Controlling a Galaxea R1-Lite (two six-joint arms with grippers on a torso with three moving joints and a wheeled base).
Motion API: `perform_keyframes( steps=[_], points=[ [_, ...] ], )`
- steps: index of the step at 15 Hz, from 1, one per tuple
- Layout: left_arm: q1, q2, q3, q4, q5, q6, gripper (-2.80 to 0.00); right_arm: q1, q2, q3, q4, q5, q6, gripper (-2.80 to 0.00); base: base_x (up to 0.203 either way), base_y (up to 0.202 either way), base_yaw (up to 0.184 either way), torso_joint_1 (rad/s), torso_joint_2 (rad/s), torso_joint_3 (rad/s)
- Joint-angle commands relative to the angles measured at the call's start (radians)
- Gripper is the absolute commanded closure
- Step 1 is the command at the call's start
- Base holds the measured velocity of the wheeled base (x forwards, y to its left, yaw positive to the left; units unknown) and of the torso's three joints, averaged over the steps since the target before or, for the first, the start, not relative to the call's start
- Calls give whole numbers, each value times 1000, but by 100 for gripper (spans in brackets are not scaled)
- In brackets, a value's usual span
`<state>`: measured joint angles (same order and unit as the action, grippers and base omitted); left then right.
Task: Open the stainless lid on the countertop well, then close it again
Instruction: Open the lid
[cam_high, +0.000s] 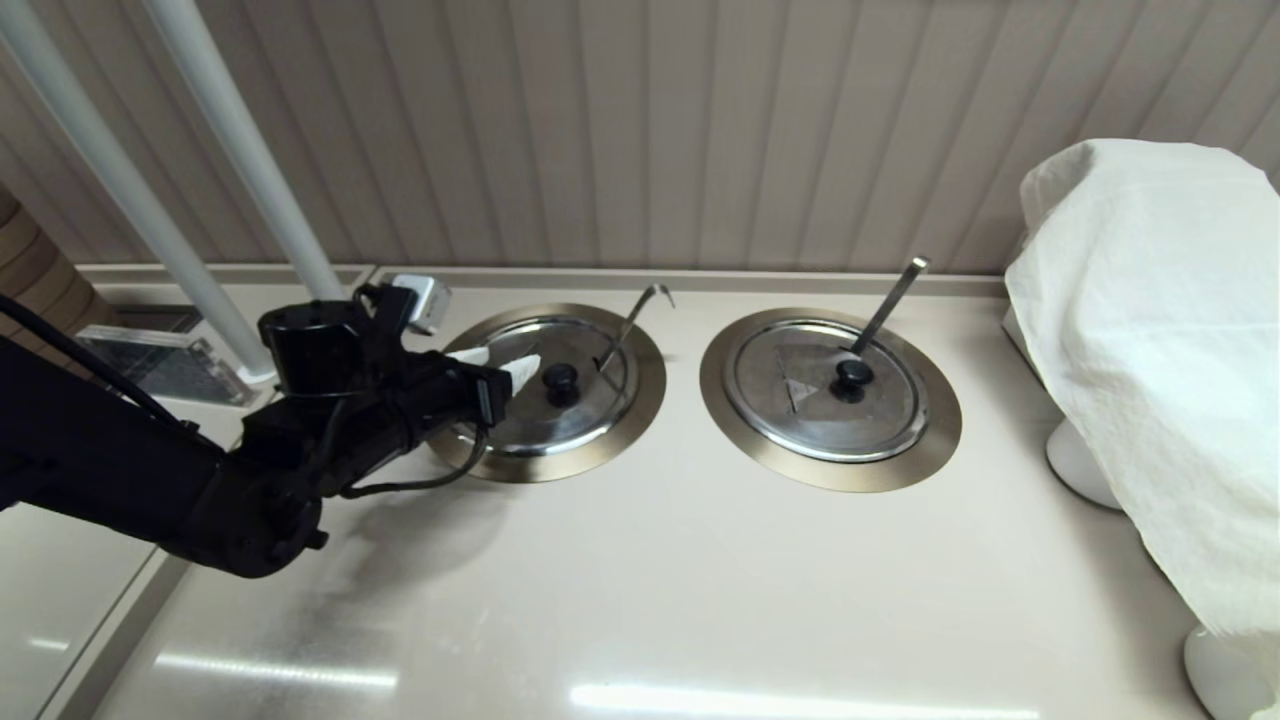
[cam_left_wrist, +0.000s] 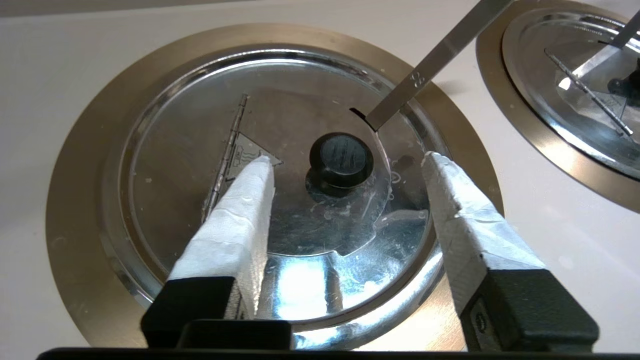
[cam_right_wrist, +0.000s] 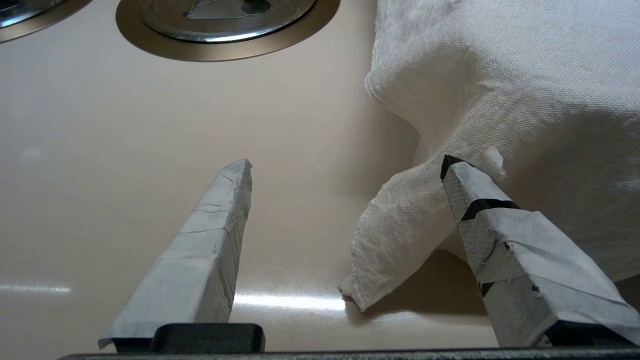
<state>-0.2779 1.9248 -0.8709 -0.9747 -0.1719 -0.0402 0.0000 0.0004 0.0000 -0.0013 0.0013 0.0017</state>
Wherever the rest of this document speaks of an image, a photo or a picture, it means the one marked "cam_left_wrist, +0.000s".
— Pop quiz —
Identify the steel ladle straight handle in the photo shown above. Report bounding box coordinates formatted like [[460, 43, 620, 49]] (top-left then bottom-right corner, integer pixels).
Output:
[[597, 9, 640, 50]]

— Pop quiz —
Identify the steel ladle hooked handle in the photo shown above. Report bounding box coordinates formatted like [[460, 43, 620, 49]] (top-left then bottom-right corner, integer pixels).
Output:
[[350, 0, 515, 132]]

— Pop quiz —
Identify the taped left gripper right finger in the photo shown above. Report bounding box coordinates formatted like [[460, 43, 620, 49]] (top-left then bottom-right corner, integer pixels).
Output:
[[421, 151, 600, 352]]

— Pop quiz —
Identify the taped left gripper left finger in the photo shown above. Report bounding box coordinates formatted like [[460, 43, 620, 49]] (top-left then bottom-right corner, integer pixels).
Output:
[[141, 155, 293, 350]]

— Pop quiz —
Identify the bronze metal well ring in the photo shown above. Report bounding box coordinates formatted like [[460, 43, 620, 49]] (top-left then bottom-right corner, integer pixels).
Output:
[[476, 0, 640, 213], [46, 22, 505, 351]]

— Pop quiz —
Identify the hinged steel lid black knob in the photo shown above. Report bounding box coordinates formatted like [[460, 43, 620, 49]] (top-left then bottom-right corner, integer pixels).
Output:
[[102, 45, 446, 351], [501, 7, 640, 181]]

